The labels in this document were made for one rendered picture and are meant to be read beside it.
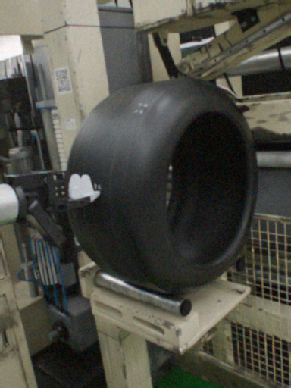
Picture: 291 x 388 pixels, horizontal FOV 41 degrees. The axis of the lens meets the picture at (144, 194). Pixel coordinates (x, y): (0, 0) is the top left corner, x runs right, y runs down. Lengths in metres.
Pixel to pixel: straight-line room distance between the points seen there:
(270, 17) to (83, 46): 0.54
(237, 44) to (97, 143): 0.59
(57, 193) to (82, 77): 0.51
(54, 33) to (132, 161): 0.56
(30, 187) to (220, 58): 0.79
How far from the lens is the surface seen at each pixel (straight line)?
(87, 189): 0.84
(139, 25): 1.36
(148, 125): 0.86
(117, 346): 1.48
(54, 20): 1.26
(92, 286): 1.25
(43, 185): 0.78
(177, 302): 1.03
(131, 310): 1.13
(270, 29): 1.25
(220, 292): 1.29
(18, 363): 1.57
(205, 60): 1.36
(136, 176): 0.83
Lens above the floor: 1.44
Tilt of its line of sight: 15 degrees down
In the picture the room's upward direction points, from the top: 8 degrees counter-clockwise
